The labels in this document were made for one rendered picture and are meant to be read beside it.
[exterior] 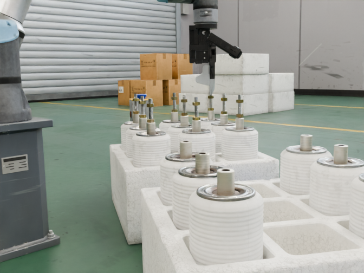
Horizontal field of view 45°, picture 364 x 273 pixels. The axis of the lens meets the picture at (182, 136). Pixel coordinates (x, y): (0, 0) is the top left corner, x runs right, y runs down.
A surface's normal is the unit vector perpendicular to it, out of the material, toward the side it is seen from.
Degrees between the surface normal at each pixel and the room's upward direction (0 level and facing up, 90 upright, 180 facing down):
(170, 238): 0
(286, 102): 90
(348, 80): 90
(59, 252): 0
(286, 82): 90
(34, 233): 90
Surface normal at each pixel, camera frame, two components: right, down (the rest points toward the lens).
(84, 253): -0.02, -0.99
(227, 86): -0.72, 0.12
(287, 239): 0.21, 0.14
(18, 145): 0.69, 0.10
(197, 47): -0.04, 0.15
